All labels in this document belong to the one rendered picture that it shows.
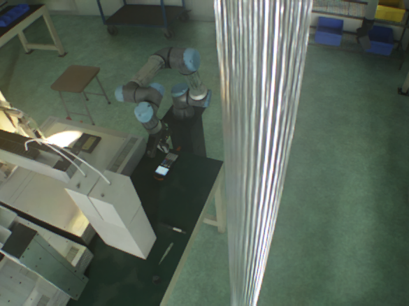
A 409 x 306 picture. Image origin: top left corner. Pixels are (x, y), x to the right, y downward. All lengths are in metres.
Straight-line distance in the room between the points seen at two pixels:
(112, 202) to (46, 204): 0.67
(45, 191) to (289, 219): 1.64
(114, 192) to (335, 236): 1.71
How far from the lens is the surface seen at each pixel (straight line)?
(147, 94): 1.38
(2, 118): 1.74
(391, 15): 3.83
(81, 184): 1.17
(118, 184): 1.11
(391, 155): 3.02
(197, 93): 1.94
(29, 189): 1.81
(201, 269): 2.21
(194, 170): 1.68
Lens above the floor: 2.07
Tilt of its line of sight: 50 degrees down
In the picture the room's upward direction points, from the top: 10 degrees counter-clockwise
